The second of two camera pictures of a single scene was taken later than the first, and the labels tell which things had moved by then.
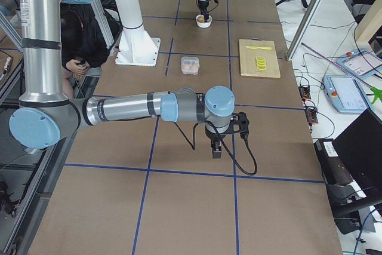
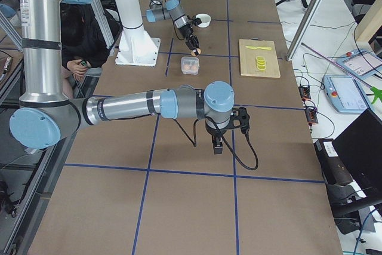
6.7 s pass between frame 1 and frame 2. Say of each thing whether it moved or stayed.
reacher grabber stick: stayed
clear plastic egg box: stayed
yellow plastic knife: stayed
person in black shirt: stayed
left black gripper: moved
